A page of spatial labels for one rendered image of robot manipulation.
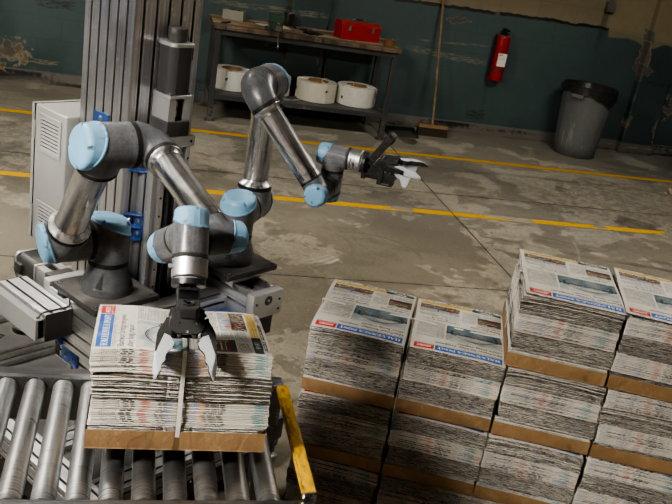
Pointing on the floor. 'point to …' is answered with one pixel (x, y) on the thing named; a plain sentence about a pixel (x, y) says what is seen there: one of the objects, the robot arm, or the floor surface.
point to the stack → (545, 417)
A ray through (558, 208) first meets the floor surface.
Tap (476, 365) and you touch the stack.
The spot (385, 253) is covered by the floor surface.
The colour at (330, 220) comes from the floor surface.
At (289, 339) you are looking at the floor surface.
